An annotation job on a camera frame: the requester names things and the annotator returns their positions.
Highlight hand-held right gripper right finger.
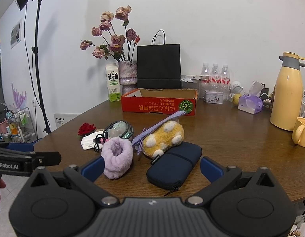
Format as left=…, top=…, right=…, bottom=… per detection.
left=185, top=157, right=276, bottom=206

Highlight iridescent plastic bag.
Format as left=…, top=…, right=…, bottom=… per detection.
left=109, top=120, right=129, bottom=139

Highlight silver tin box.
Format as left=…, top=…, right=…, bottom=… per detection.
left=204, top=90, right=224, bottom=103

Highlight dried pink rose bouquet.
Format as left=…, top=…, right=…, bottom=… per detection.
left=80, top=5, right=140, bottom=62

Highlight clear plastic container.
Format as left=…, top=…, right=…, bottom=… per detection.
left=181, top=79, right=201, bottom=97

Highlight red fabric rose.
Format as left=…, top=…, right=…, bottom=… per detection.
left=78, top=123, right=96, bottom=136

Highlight white flat panel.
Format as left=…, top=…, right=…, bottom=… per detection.
left=54, top=113, right=80, bottom=129

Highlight yellow cup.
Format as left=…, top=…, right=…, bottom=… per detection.
left=291, top=117, right=305, bottom=149

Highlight wire storage rack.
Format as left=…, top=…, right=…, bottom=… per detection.
left=7, top=107, right=38, bottom=144

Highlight yellow thermos jug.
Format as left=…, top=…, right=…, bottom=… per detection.
left=269, top=52, right=305, bottom=131

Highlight orange cardboard box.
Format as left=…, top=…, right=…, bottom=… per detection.
left=121, top=88, right=198, bottom=117

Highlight small white fan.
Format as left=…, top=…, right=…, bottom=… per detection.
left=229, top=81, right=243, bottom=98

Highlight white flat carton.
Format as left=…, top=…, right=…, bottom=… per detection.
left=181, top=75, right=210, bottom=81

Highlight purple fluffy sock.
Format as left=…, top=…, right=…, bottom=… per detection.
left=101, top=138, right=134, bottom=179

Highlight crumpled white paper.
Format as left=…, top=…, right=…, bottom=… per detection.
left=289, top=212, right=305, bottom=237

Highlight yellow plush pouch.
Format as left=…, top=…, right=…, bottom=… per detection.
left=142, top=122, right=185, bottom=159

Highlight pink mottled vase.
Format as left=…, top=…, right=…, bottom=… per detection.
left=118, top=60, right=138, bottom=95

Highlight white green milk carton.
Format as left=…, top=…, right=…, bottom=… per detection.
left=105, top=63, right=122, bottom=102

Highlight black light stand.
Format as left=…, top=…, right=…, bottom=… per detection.
left=30, top=0, right=51, bottom=134

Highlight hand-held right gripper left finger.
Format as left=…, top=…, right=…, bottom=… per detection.
left=29, top=156, right=120, bottom=206

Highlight black paper bag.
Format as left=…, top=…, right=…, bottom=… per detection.
left=137, top=30, right=182, bottom=90

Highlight person's left hand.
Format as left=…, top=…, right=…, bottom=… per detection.
left=0, top=178, right=7, bottom=225

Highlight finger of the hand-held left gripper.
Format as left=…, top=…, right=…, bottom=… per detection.
left=22, top=151, right=62, bottom=172
left=0, top=141, right=35, bottom=153

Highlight purple gift bag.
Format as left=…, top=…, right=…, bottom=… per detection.
left=238, top=94, right=263, bottom=114

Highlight wall poster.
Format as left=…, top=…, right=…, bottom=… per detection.
left=11, top=18, right=23, bottom=48

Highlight purple flower wall sticker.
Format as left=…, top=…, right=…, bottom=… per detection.
left=11, top=83, right=27, bottom=109

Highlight navy zipper pouch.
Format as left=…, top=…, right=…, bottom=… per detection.
left=146, top=141, right=203, bottom=191

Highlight white face mask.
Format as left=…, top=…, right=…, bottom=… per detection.
left=81, top=131, right=106, bottom=151

